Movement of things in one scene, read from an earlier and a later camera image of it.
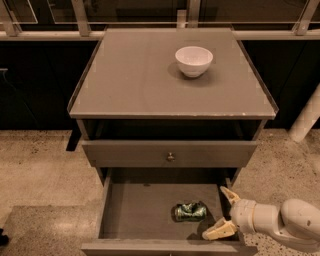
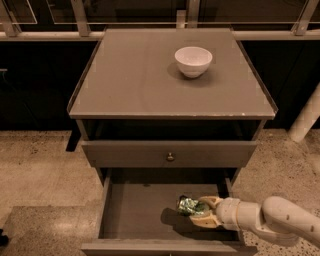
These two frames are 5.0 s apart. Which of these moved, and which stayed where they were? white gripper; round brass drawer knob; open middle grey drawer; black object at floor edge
Moved: white gripper
Stayed: open middle grey drawer; black object at floor edge; round brass drawer knob
